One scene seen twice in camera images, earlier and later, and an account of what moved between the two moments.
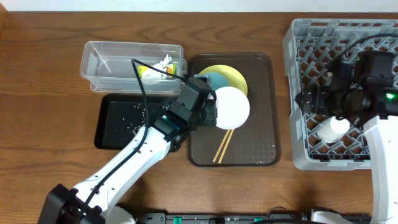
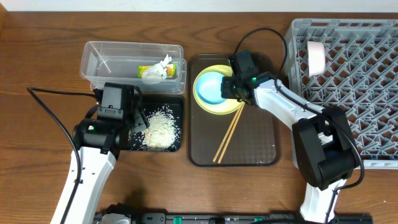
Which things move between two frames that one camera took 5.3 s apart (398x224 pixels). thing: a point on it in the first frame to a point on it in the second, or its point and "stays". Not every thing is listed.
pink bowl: x=232 y=107 to x=316 y=58
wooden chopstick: x=221 y=145 stays
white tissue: x=150 y=73 stays
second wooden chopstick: x=230 y=136 stays
